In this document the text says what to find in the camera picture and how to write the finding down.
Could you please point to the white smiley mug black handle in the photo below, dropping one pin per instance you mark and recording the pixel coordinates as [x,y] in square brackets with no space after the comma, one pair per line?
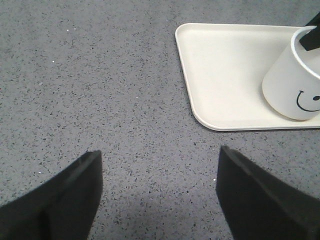
[292,84]

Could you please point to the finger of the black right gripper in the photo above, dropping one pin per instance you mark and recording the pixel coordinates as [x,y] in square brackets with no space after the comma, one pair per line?
[311,40]

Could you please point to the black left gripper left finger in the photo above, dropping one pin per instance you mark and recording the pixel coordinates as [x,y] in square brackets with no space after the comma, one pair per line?
[63,208]

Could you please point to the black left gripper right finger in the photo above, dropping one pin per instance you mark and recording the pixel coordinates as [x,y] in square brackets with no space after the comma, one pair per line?
[259,206]

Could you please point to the cream rectangular tray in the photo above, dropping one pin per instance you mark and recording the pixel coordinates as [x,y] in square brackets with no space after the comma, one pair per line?
[223,67]

